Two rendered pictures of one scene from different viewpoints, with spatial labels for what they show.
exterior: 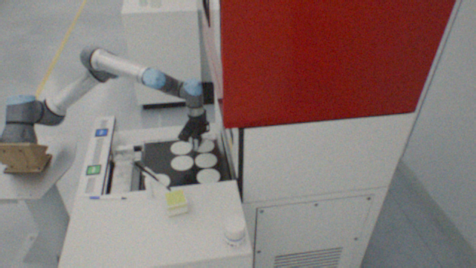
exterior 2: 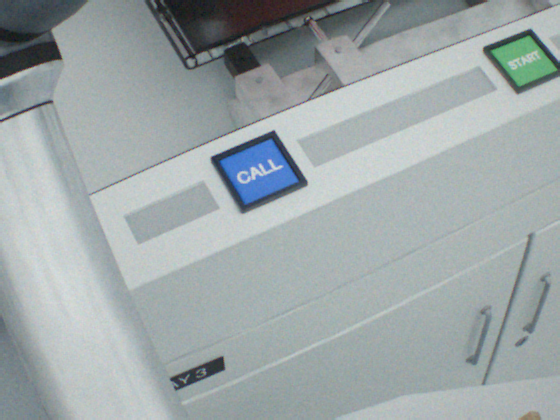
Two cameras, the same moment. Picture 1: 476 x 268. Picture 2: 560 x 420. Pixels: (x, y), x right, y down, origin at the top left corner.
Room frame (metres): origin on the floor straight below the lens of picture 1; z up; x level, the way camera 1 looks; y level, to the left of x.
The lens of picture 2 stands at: (1.51, 1.16, 1.73)
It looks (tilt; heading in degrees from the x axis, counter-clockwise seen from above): 56 degrees down; 253
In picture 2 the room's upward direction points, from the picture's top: 1 degrees counter-clockwise
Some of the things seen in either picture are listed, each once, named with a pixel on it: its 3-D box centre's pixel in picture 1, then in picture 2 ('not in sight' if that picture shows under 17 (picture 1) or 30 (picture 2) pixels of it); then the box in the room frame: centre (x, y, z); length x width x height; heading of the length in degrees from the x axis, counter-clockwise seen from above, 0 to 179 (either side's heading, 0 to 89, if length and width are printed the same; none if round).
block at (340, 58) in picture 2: (123, 161); (352, 77); (1.25, 0.52, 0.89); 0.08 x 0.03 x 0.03; 100
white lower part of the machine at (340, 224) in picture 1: (282, 193); not in sight; (1.52, -0.28, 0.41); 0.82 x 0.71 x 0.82; 10
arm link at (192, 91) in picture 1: (193, 92); not in sight; (1.34, 0.19, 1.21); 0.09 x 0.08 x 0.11; 62
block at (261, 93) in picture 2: (124, 150); (272, 108); (1.33, 0.53, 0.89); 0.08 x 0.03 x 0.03; 100
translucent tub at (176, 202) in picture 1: (175, 203); not in sight; (0.90, 0.22, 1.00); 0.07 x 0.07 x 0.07; 19
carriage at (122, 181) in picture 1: (123, 177); (421, 69); (1.18, 0.51, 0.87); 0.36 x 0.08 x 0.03; 10
